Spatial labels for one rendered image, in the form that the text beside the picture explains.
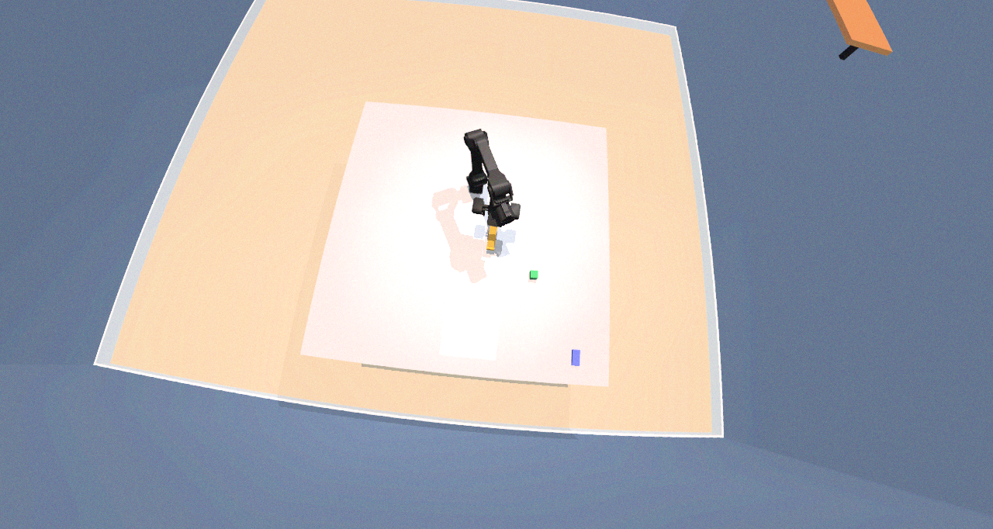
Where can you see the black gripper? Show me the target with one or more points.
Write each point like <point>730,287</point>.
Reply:
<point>479,207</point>

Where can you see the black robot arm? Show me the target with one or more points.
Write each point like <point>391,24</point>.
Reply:
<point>498,185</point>

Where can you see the yellow bar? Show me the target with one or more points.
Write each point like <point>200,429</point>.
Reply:
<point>491,238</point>

